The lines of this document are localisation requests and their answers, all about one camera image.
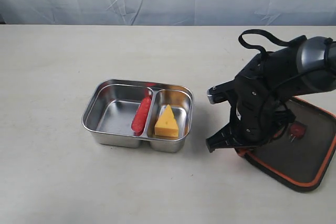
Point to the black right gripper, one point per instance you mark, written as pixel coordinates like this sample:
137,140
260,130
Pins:
252,123

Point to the red toy sausage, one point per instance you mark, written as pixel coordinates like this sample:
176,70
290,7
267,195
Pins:
141,115

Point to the steel two-compartment lunch box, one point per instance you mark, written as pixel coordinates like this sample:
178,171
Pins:
113,105

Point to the yellow toy cheese wedge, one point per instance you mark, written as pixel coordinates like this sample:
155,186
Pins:
166,124

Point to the dark lid with orange seal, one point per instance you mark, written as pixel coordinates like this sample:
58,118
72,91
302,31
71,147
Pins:
300,158

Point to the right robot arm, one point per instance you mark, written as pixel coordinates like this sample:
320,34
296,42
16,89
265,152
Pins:
258,94

